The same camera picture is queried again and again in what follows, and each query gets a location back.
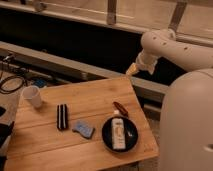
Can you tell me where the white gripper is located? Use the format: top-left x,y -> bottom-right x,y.
126,50 -> 158,76

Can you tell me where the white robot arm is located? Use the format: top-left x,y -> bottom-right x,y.
126,29 -> 213,171

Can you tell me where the grey metal beam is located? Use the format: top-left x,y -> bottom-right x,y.
0,41 -> 168,103

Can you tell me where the red brown pocket knife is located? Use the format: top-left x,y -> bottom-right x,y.
113,101 -> 128,117

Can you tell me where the white bottle on plate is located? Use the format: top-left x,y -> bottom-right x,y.
111,110 -> 126,150

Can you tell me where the black round plate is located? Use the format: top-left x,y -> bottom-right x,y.
102,116 -> 138,153

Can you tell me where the blue sponge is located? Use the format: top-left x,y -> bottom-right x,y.
72,121 -> 95,139

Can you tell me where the blue box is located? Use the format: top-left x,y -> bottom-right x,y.
33,78 -> 47,88

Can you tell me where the black object at left edge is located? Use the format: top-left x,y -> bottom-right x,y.
0,106 -> 14,171

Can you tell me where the black cable loop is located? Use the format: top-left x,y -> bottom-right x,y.
0,74 -> 28,95

